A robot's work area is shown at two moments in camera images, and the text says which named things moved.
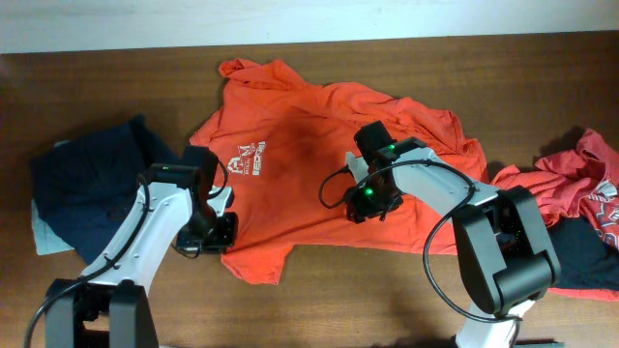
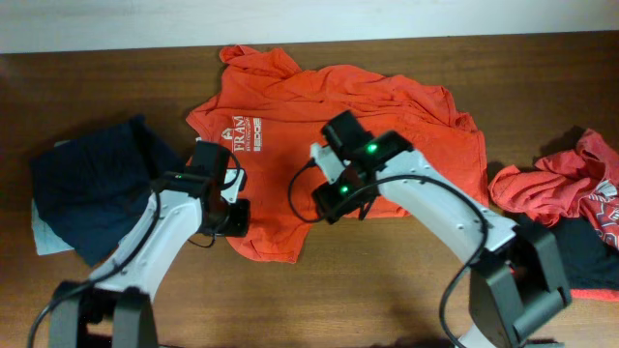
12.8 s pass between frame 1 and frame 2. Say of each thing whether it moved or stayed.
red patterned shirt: stayed
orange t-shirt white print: moved
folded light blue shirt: stayed
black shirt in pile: stayed
